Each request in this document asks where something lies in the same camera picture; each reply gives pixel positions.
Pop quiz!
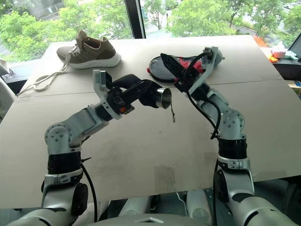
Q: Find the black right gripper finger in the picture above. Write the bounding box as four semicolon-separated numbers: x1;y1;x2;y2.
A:
160;53;183;82
164;53;188;77

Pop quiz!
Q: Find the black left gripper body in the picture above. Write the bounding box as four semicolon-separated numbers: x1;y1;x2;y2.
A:
107;86;135;112

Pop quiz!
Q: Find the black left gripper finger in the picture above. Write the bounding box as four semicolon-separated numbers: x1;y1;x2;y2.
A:
123;80;157;100

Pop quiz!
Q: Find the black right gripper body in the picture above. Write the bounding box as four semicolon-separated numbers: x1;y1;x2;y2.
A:
174;63;202;93

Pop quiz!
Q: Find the metal cup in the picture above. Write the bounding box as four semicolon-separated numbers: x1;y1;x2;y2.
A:
154;87;173;110

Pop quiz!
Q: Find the red fabric item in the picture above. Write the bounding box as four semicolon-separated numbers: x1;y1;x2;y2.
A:
177;56;203;74

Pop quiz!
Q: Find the round black disc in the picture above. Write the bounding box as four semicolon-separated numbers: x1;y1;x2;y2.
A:
146;56;182;83

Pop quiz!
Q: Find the olive sneaker with white sole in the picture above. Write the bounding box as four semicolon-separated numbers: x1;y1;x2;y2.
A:
16;30;122;96

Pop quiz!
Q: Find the orange crumpled item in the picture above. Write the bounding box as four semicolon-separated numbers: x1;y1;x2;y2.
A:
254;36;268;48

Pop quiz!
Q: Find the pink tissue box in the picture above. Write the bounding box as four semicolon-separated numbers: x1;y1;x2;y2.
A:
271;41;287;59

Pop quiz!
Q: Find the black side desk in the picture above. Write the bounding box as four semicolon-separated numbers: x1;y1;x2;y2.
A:
272;35;301;81

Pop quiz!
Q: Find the mint green box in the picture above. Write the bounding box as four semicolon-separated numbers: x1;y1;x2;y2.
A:
284;50;299;61

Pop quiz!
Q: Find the grey rounded shell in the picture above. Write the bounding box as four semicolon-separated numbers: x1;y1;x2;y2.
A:
186;189;213;219

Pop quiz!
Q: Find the silver robot torso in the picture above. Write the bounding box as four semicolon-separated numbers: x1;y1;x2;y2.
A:
0;207;301;226

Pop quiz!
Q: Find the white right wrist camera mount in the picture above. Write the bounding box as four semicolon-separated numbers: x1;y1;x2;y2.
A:
188;46;226;95

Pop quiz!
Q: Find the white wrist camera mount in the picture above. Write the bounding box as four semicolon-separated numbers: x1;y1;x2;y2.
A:
188;46;226;95
92;69;136;120

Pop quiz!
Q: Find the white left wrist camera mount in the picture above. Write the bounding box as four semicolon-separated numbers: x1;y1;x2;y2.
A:
92;69;136;120

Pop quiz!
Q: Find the black window frame post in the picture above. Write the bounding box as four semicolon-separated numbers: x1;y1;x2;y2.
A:
125;0;147;40

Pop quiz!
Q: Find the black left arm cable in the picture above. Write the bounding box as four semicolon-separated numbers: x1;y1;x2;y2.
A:
79;157;98;223

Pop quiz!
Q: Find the thin white cable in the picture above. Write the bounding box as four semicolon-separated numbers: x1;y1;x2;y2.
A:
175;191;189;213

